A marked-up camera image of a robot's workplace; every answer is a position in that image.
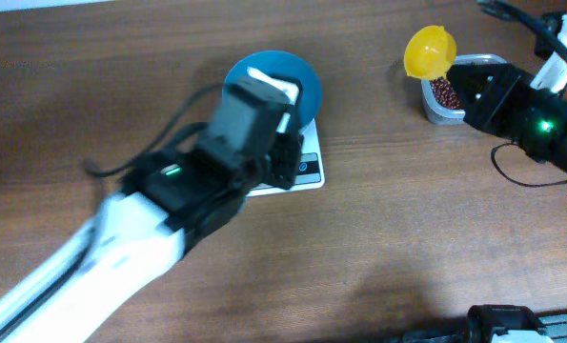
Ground yellow plastic measuring scoop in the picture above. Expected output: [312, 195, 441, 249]
[403, 25, 457, 81]

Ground white digital kitchen scale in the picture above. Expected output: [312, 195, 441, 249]
[248, 119, 325, 197]

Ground red beans in container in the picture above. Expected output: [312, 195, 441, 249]
[430, 76, 462, 110]

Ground clear plastic container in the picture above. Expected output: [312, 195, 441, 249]
[421, 54, 506, 126]

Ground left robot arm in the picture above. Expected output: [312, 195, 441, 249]
[0, 73, 304, 342]

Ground teal plastic bowl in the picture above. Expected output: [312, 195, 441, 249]
[225, 50, 322, 131]

